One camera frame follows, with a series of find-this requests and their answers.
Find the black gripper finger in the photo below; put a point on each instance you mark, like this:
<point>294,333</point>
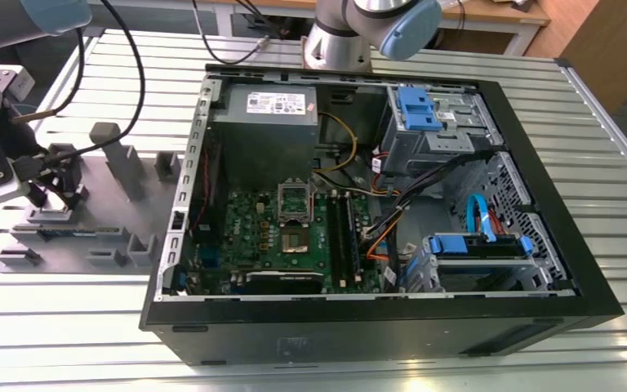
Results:
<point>36,196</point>
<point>68,171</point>

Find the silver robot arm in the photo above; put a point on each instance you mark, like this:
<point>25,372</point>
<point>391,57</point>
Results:
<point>335,49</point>

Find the green RAM stick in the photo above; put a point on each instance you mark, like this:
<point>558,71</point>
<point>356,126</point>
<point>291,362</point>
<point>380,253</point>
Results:
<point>68,233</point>

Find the grey parts rack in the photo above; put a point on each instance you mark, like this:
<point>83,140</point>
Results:
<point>107,212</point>

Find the blue VGA port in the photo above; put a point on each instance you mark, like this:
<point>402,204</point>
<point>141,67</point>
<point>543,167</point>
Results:
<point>180,282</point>

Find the green motherboard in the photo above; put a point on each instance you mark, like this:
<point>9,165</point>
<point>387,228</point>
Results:
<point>248,245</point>

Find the grey power supply unit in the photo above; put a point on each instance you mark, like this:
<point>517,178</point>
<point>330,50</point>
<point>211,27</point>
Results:
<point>270,106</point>

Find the black graphics card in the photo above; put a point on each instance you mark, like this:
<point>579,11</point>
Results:
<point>283,281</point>

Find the black RAM slot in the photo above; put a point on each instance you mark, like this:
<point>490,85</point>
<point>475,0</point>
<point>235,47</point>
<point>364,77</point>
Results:
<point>334,241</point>
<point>340,241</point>
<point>356,241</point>
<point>348,241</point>

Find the black PC case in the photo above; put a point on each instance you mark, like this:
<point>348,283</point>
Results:
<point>346,339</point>

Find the blue plastic drive latch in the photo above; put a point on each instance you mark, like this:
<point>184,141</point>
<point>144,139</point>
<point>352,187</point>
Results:
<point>415,106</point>

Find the blue empty disk carrier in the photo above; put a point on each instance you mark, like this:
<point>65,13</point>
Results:
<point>412,273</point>

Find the metal drive cage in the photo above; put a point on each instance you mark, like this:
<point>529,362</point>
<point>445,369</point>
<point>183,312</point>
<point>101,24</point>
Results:
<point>445,143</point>

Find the hard disk in blue carrier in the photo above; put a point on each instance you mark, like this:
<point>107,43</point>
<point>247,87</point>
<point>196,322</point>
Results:
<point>447,245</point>

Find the metal disk bay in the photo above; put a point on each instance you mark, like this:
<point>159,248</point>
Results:
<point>487,267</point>

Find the wooden cabinet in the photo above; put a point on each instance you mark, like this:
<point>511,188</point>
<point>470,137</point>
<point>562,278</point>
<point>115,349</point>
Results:
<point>613,49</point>

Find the wooden desk white frame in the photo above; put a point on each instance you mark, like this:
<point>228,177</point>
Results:
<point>510,18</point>

